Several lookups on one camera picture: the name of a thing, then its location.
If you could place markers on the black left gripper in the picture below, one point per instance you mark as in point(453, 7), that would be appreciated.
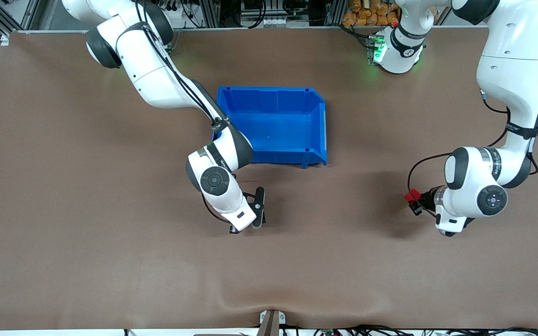
point(428, 197)

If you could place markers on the red cube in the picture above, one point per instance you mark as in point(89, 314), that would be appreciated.
point(411, 195)

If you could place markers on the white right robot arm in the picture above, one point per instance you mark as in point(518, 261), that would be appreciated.
point(157, 79)

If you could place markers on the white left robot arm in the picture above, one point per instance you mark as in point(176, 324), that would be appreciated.
point(507, 93)

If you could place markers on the blue plastic storage bin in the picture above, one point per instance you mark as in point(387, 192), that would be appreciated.
point(283, 126)

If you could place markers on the brown table mat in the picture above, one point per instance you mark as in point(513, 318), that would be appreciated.
point(110, 261)

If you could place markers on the grey electronics box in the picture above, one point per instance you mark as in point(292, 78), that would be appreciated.
point(266, 14)

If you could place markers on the white power strip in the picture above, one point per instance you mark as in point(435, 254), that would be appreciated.
point(180, 18)

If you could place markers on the orange packets bag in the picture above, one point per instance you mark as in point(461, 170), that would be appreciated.
point(367, 14)

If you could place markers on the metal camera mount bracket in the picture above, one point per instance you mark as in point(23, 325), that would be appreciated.
point(271, 322)

